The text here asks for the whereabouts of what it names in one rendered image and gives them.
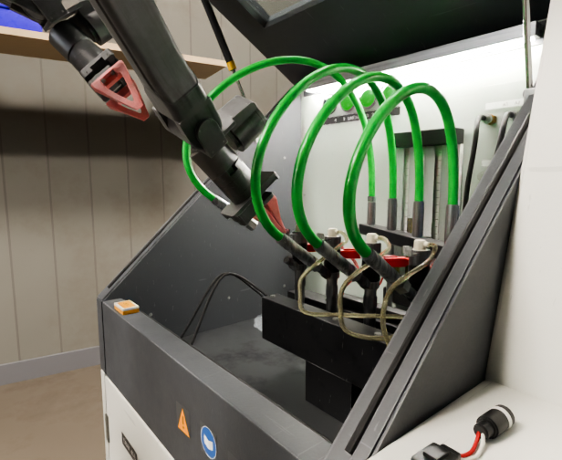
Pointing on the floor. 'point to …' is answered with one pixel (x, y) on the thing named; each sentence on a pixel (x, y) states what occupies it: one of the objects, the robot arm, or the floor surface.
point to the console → (550, 231)
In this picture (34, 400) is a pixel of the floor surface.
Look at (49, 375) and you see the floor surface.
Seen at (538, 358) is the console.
